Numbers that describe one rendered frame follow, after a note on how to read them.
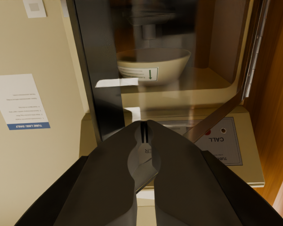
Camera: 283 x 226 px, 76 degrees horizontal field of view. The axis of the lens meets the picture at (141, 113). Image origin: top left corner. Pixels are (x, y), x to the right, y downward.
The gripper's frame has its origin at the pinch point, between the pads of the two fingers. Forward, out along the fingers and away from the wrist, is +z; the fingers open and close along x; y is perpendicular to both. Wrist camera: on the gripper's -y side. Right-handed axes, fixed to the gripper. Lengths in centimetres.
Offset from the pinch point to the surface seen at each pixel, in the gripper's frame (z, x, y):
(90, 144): 16.1, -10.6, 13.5
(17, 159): 65, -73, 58
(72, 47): 22.0, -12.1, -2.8
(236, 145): 15.0, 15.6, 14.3
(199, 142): 15.5, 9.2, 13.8
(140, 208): 22.0, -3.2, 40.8
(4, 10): 65, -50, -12
